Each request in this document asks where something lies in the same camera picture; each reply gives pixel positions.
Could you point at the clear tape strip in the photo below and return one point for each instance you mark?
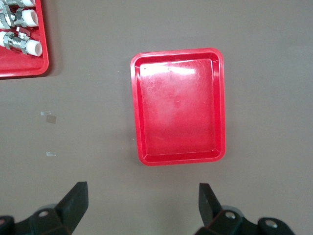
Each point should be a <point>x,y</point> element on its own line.
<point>51,154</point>
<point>45,113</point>

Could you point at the metal valve with white ends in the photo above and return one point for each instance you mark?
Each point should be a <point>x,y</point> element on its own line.
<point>29,17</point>
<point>14,43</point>
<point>27,2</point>

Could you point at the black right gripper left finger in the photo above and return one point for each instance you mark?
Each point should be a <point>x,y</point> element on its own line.
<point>71,210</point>

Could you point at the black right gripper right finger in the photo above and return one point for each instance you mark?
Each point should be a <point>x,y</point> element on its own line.
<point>210,210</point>

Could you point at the empty red plastic tray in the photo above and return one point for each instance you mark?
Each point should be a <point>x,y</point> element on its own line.
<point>178,110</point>

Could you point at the red tray holding valves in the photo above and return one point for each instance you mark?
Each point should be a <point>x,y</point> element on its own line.
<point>36,66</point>

